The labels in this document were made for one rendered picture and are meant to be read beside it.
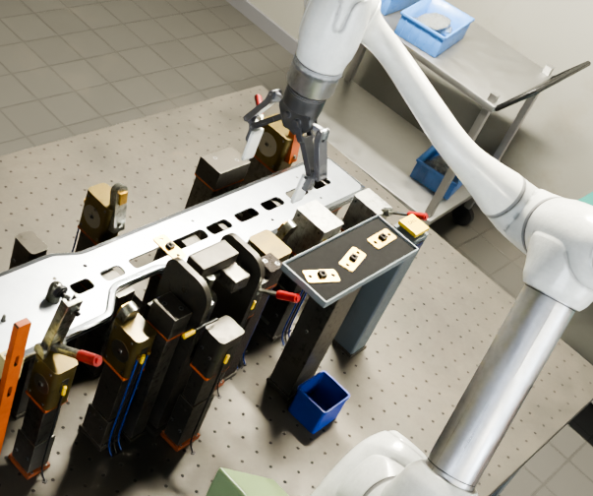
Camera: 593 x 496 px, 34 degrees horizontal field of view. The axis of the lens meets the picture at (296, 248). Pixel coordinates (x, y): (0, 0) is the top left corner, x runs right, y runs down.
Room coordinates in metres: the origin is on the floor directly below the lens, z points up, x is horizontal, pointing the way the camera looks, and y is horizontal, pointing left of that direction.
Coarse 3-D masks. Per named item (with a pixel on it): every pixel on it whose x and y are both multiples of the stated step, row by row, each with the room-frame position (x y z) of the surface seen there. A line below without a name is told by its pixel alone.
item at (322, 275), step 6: (312, 270) 1.68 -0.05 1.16; (318, 270) 1.69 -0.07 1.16; (324, 270) 1.69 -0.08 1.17; (330, 270) 1.71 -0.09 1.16; (306, 276) 1.66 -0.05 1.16; (312, 276) 1.66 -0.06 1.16; (318, 276) 1.67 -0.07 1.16; (324, 276) 1.67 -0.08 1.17; (330, 276) 1.69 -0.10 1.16; (336, 276) 1.70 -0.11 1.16; (312, 282) 1.64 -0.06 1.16; (318, 282) 1.65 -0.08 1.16
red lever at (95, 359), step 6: (54, 348) 1.24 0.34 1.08; (60, 348) 1.24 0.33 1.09; (66, 348) 1.23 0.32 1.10; (72, 348) 1.24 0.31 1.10; (66, 354) 1.23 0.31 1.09; (72, 354) 1.22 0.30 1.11; (78, 354) 1.21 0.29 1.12; (84, 354) 1.21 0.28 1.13; (90, 354) 1.21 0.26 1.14; (96, 354) 1.21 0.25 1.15; (78, 360) 1.21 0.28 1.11; (84, 360) 1.20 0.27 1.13; (90, 360) 1.20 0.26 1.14; (96, 360) 1.20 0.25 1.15; (96, 366) 1.20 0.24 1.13
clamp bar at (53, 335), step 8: (56, 288) 1.26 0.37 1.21; (64, 288) 1.26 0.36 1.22; (56, 296) 1.25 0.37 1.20; (64, 296) 1.25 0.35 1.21; (64, 304) 1.23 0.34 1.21; (72, 304) 1.24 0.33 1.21; (80, 304) 1.25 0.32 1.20; (56, 312) 1.24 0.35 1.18; (64, 312) 1.23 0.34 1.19; (72, 312) 1.23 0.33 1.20; (56, 320) 1.23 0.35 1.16; (64, 320) 1.23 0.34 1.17; (72, 320) 1.26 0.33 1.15; (48, 328) 1.24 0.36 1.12; (56, 328) 1.23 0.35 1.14; (64, 328) 1.25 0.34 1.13; (48, 336) 1.24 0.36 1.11; (56, 336) 1.24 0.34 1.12; (64, 336) 1.26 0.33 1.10; (48, 344) 1.24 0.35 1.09; (48, 352) 1.24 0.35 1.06
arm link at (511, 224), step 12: (528, 192) 1.60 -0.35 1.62; (540, 192) 1.61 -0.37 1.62; (516, 204) 1.57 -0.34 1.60; (528, 204) 1.58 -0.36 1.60; (540, 204) 1.57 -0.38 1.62; (504, 216) 1.57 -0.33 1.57; (516, 216) 1.57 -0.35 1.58; (528, 216) 1.55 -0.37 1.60; (504, 228) 1.58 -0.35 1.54; (516, 228) 1.55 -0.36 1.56; (516, 240) 1.55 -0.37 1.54
